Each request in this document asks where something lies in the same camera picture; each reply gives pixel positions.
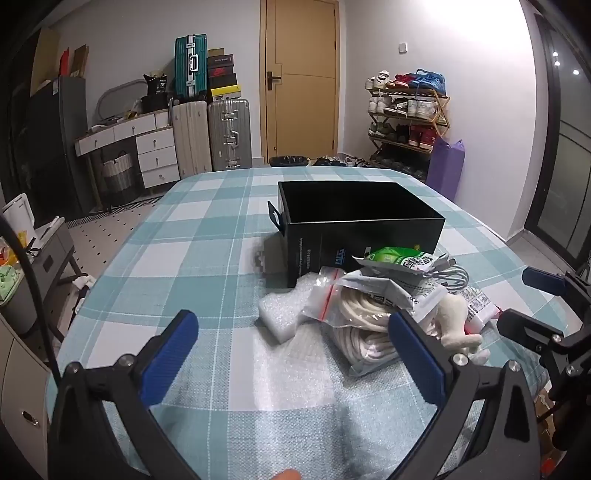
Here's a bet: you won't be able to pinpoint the black bag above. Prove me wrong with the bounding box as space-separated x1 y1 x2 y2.
141 71 169 114

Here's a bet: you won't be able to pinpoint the wooden shoe rack with shoes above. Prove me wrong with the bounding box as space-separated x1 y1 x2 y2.
365 70 439 178

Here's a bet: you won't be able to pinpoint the oval mirror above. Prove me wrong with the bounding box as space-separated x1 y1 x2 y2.
98 79 146 123

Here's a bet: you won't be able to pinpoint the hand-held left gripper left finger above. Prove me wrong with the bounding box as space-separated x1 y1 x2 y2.
46 309 200 480

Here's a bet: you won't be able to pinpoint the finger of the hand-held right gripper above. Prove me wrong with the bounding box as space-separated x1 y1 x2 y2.
496 308 578 365
522 266 583 301

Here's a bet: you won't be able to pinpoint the dark refrigerator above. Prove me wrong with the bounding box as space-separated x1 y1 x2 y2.
28 76 95 213

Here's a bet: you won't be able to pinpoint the scattered dark shoes group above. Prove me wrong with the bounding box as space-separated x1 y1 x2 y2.
311 154 370 168

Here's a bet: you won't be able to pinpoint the silver suitcase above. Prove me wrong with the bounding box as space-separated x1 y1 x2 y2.
208 98 253 171

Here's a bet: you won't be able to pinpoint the zip bag of white rope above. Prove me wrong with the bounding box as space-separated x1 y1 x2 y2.
302 272 444 377

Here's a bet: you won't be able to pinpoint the glass sliding door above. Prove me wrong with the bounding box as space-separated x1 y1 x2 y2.
524 14 591 273

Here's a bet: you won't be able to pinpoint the teal suitcase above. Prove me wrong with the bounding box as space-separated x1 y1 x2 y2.
174 34 208 103

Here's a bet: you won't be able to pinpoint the white dresser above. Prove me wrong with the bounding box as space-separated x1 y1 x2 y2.
75 111 182 190

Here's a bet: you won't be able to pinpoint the white printed packet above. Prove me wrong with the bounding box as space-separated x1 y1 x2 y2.
342 270 448 324

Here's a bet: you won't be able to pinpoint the white foam sheet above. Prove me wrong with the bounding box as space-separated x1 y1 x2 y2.
257 272 342 343

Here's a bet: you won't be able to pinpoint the purple bag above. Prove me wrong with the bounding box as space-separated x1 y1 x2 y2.
426 138 466 201

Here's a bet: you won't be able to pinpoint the black cardboard box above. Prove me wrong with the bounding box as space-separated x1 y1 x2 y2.
268 181 446 289

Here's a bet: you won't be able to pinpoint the grey white laundry basket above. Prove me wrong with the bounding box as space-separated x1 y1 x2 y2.
102 151 134 195

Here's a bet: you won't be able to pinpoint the beige suitcase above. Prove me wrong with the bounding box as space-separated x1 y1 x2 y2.
171 99 213 180

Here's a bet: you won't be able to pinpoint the white cable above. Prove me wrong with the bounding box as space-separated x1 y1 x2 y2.
422 253 469 294

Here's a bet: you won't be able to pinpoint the wooden door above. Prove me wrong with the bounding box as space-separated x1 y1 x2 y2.
260 0 341 164

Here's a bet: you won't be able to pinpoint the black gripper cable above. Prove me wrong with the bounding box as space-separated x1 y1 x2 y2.
0 215 61 384

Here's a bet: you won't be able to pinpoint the white cabinet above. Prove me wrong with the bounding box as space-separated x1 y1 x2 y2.
0 314 51 480

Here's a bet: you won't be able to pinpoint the blue mesh shoes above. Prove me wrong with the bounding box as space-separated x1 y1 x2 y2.
411 69 446 93

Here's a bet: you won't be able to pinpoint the green plastic bag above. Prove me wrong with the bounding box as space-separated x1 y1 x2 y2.
0 265 24 303

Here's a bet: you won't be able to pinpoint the cream plush toy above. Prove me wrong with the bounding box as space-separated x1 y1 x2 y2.
427 295 490 365

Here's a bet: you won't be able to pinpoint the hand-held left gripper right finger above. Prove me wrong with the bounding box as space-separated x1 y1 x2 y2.
388 309 541 480

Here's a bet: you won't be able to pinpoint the green white packet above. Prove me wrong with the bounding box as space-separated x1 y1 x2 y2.
352 247 437 278

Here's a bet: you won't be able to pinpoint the small brown cardboard box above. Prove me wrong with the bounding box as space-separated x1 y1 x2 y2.
71 45 89 79

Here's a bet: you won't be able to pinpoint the tall flat cardboard box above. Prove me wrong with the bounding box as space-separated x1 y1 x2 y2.
30 28 61 97

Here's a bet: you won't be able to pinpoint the red white tube packet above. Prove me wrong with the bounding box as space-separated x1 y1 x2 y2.
455 285 502 335

